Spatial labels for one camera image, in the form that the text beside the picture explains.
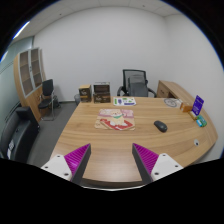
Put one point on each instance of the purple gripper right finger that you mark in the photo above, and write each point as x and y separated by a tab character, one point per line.
152	166

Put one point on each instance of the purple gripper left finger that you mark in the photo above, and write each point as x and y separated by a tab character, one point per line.
70	167

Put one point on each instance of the black computer mouse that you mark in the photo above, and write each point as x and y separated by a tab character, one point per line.
162	127

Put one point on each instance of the cartoon dog mouse pad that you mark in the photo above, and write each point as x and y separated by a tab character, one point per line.
115	119

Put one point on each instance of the black leather sofa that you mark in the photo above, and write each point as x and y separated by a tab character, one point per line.
19	135

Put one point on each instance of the green teal small pack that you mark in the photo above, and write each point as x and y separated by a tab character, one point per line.
201	121

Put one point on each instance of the small orange box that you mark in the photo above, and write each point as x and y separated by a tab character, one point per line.
185	107

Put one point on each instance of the round white coaster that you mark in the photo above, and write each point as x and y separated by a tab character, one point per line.
170	102

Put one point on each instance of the grey waste bin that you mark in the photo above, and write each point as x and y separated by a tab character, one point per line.
77	99

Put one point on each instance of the black visitor chair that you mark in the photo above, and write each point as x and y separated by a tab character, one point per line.
48	99

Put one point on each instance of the white green sticker sheet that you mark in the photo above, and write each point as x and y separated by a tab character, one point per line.
124	101

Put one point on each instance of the wooden side cabinet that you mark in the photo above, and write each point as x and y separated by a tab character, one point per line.
167	89

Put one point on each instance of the grey mesh office chair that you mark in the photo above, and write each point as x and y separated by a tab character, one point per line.
135	84

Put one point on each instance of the wooden bookshelf cabinet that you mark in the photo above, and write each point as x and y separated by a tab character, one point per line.
28	77

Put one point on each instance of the desk cable grommet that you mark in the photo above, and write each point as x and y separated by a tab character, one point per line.
196	142

